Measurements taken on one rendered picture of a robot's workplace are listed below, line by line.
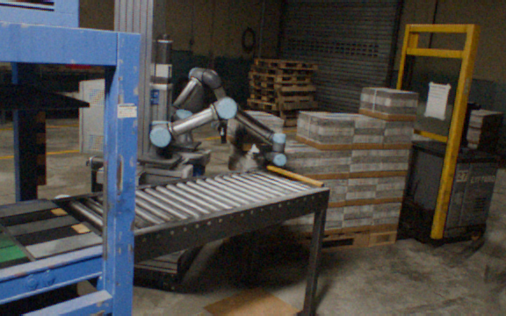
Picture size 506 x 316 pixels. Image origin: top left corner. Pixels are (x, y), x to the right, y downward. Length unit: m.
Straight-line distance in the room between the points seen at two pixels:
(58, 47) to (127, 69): 0.21
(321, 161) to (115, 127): 2.30
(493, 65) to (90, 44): 8.93
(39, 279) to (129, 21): 1.87
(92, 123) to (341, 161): 1.82
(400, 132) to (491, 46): 6.12
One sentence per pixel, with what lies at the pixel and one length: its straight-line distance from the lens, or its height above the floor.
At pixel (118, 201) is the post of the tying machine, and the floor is 1.03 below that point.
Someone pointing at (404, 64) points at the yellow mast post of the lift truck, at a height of 1.50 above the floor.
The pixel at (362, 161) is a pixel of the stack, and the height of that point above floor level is 0.74.
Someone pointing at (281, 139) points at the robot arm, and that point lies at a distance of 2.86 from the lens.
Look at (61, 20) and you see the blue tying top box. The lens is 1.57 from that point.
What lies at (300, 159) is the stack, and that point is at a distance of 3.47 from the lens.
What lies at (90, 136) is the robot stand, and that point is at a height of 0.88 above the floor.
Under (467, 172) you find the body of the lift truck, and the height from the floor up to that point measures 0.66.
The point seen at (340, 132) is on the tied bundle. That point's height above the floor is 0.96.
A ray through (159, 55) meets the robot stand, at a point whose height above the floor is 1.43.
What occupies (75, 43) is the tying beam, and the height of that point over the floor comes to 1.51.
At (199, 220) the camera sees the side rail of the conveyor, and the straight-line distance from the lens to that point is 2.04.
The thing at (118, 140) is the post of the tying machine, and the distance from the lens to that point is 1.49.
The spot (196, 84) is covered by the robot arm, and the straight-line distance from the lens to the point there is 3.62.
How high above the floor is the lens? 1.54
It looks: 13 degrees down
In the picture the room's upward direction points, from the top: 5 degrees clockwise
